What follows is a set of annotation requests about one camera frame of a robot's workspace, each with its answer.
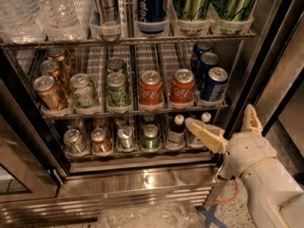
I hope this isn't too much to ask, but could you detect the bottom green can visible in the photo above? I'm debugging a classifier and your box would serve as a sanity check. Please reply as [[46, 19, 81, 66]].
[[142, 124, 159, 150]]

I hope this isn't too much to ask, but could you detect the left red coca-cola can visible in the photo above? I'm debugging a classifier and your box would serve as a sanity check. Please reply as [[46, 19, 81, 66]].
[[139, 70, 162, 105]]

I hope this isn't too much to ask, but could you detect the right clear water bottle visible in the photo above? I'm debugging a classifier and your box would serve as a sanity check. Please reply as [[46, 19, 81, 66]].
[[38, 0, 84, 41]]

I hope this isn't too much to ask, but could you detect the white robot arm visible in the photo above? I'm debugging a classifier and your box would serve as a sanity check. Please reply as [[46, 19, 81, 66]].
[[185, 104, 304, 228]]

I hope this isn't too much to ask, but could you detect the middle gold soda can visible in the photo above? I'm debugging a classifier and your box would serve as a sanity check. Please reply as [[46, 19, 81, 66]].
[[39, 60, 69, 98]]

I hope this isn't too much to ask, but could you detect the left green tall can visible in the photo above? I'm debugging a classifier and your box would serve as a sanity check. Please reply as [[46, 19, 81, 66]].
[[173, 0, 210, 21]]

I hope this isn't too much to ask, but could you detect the white green soda can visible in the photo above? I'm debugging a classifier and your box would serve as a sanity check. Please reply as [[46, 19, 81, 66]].
[[69, 73, 100, 108]]

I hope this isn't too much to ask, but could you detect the left brown juice bottle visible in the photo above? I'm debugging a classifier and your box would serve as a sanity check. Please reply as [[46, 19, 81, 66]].
[[165, 114, 185, 150]]

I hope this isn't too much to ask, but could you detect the blue tape cross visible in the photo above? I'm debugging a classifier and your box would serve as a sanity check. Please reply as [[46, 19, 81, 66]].
[[197, 205, 228, 228]]

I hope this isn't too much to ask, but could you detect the brown juice bottle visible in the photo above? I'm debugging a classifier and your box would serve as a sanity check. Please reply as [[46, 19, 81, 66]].
[[188, 112, 212, 148], [165, 114, 185, 150]]

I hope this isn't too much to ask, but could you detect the front gold soda can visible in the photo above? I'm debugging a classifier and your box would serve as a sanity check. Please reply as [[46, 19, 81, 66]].
[[32, 75, 68, 111]]

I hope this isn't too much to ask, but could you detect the rear gold soda can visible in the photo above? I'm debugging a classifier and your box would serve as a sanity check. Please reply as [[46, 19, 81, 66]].
[[47, 47, 76, 78]]

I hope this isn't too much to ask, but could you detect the right red coca-cola can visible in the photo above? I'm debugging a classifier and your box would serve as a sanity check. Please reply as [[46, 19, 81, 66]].
[[169, 68, 195, 104]]

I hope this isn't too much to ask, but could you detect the rear green soda can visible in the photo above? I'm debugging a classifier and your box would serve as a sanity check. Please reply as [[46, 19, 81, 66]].
[[105, 57, 127, 75]]

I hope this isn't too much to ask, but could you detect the clear plastic wrap bundle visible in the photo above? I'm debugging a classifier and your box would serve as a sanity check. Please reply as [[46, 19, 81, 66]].
[[97, 201, 206, 228]]

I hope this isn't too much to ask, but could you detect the bottom gold can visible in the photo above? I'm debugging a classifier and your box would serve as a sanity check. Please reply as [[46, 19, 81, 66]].
[[91, 128, 112, 155]]

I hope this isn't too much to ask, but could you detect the bottom left silver can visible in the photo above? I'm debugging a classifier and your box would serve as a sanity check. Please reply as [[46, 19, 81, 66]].
[[64, 128, 86, 154]]

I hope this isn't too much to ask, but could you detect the fridge glass door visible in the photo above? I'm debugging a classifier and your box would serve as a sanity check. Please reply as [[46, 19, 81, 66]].
[[0, 79, 60, 203]]

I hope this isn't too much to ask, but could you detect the left clear water bottle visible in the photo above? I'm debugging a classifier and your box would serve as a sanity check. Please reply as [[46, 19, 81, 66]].
[[0, 0, 45, 44]]

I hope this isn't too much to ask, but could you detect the front green soda can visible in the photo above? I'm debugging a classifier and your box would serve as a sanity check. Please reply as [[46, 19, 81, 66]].
[[106, 72, 130, 112]]

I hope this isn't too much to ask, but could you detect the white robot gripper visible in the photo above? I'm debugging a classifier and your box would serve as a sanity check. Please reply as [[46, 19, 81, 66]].
[[185, 104, 304, 228]]

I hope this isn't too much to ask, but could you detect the red coca-cola can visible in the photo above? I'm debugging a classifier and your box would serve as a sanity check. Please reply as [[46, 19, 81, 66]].
[[139, 70, 162, 105], [169, 68, 195, 104]]

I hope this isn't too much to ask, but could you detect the right brown juice bottle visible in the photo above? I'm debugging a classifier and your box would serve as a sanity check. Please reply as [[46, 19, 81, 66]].
[[188, 112, 212, 148]]

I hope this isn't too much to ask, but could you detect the bottom silver blue can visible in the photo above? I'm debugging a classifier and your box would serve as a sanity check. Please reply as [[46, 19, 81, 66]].
[[118, 125, 134, 151]]

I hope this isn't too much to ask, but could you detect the right green tall can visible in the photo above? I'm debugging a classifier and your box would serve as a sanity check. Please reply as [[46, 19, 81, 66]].
[[211, 0, 256, 22]]

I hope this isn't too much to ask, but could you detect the tall blue pepsi can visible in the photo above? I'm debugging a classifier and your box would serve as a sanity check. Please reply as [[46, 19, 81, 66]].
[[137, 0, 167, 34]]

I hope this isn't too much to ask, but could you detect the clear water bottle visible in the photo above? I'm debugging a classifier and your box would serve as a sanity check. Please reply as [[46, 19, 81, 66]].
[[38, 0, 84, 41], [0, 0, 45, 44]]

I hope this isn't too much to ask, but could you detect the stainless steel fridge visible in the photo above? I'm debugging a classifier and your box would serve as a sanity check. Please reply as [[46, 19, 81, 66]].
[[0, 0, 303, 228]]

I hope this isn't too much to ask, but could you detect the green tall can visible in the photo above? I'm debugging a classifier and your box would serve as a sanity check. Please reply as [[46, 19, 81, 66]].
[[173, 0, 210, 21], [211, 0, 256, 22]]

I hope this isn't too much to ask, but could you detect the gold soda can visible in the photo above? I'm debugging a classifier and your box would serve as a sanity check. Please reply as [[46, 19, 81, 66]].
[[32, 75, 68, 111], [47, 47, 76, 78], [39, 60, 69, 98]]

